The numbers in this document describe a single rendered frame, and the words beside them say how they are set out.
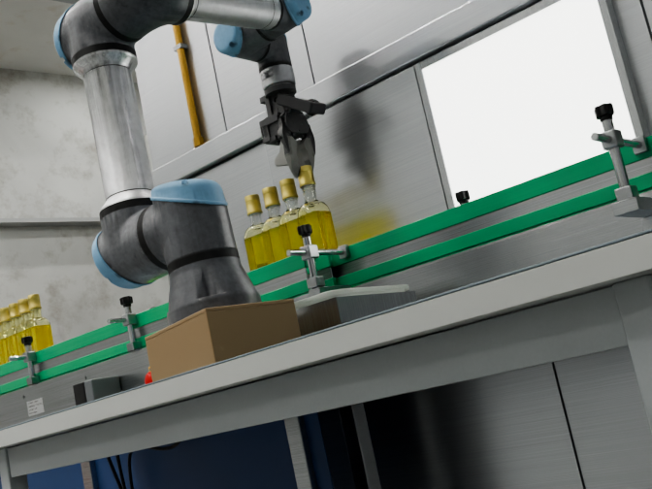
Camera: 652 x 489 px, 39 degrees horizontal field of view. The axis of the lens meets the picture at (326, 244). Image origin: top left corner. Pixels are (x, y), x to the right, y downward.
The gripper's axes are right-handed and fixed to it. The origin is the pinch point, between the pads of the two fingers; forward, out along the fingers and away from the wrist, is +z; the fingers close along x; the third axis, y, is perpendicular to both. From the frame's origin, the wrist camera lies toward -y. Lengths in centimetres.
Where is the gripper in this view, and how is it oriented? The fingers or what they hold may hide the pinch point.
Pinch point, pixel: (304, 171)
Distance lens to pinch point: 200.2
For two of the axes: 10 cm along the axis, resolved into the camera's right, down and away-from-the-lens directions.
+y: -7.1, 2.7, 6.5
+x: -6.7, 0.1, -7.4
